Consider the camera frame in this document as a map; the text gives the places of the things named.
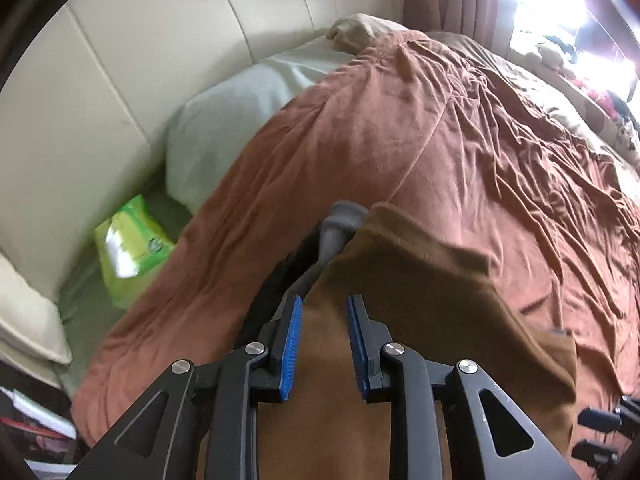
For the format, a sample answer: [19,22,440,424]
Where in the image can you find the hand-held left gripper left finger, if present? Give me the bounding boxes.
[65,294,304,480]

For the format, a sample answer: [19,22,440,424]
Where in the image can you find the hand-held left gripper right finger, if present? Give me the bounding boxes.
[346,294,583,480]

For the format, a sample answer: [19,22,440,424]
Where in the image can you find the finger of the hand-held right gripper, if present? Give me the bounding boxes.
[577,406,624,434]
[571,439,622,467]

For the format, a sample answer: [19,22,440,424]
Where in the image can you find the brown printed t-shirt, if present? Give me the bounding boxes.
[195,201,578,480]

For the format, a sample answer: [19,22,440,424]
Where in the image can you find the folded grey clothes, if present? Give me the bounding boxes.
[287,200,373,301]

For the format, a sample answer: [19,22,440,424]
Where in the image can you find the black fuzzy garment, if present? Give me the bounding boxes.
[240,230,326,346]

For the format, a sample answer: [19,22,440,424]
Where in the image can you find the green packet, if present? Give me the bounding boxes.
[94,195,177,311]

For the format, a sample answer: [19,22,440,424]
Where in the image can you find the reddish brown blanket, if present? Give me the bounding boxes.
[70,27,640,480]

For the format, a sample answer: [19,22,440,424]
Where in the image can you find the pale grey pillow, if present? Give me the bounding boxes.
[165,35,361,216]

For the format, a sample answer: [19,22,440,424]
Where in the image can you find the stack of magazines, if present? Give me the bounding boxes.
[0,385,76,466]

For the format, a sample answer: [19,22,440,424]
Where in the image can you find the printed window seat cushion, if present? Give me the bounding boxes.
[510,45,640,181]

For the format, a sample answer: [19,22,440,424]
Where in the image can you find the tan pillow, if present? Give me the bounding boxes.
[325,12,411,53]

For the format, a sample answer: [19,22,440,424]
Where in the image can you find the pile of plush toys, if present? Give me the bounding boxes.
[530,35,640,126]

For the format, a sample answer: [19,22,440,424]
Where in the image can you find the cream padded headboard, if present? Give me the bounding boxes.
[0,0,406,376]

